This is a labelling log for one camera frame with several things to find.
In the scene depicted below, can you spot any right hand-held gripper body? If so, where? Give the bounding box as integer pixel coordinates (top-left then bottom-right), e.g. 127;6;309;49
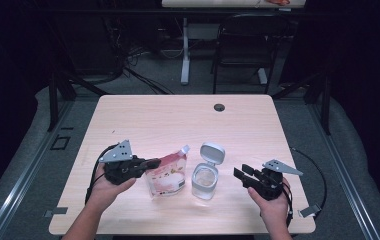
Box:
243;158;304;202

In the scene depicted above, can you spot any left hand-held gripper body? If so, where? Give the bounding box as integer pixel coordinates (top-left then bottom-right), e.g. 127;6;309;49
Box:
98;139;146;186

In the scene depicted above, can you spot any pink and white refill pouch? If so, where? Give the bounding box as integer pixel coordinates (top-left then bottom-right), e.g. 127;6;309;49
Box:
143;144;191;199

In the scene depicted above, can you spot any white container with hinged lid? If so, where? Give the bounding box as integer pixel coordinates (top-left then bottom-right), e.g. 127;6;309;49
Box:
191;141;226;201

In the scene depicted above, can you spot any person's left hand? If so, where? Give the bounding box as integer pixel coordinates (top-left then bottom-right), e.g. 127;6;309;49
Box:
90;163;138;214

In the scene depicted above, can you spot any person's right hand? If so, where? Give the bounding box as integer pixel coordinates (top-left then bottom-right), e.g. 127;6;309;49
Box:
247;177;293;232

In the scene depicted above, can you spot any grey tape strip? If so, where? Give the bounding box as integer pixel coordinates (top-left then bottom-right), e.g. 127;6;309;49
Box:
43;206;69;219

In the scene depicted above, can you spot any white desk foot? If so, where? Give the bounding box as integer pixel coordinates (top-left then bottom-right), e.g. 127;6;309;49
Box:
257;67;269;86

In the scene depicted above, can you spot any black metal stand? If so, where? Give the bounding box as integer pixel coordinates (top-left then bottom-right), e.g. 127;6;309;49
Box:
271;71;332;136
46;64;110;133

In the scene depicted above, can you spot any white desk leg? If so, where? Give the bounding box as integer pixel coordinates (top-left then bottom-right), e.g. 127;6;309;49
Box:
180;17;191;86

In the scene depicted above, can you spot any black folding chair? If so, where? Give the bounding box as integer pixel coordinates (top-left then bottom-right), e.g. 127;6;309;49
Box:
210;13;291;96

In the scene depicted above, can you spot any light wooden background desk top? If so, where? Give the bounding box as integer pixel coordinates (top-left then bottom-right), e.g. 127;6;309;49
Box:
161;0;308;9

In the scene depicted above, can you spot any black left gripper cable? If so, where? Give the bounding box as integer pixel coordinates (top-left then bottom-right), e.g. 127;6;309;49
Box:
84;143;121;206

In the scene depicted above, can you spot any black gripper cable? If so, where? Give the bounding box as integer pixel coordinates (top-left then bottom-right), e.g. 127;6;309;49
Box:
84;143;121;206
281;147;328;228

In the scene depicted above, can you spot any grey cable clip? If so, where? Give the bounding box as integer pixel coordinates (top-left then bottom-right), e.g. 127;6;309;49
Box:
298;203;323;219

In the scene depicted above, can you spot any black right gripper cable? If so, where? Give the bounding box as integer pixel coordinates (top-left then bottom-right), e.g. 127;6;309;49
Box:
281;147;328;228

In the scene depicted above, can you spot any aluminium floor rail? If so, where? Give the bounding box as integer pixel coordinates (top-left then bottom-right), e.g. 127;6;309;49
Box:
306;103;380;240
0;99;76;240

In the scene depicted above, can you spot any bundle of black floor cables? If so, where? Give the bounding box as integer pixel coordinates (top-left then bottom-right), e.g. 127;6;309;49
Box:
102;13;183;96

